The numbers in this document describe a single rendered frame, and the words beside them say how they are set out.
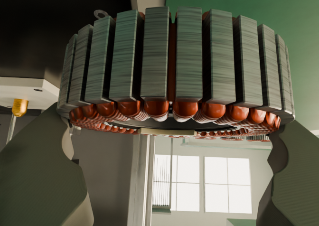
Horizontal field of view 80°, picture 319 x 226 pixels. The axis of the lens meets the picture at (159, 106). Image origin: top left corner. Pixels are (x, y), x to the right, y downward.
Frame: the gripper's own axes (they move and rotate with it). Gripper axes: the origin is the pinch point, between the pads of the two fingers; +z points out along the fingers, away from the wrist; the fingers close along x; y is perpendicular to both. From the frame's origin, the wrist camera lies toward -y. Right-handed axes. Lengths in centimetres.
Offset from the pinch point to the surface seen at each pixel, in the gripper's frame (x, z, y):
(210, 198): 189, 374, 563
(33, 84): -16.2, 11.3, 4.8
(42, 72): -14.0, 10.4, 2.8
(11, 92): -20.9, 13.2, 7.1
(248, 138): 44, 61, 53
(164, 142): 35, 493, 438
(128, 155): -7.9, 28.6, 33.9
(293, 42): 11.3, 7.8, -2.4
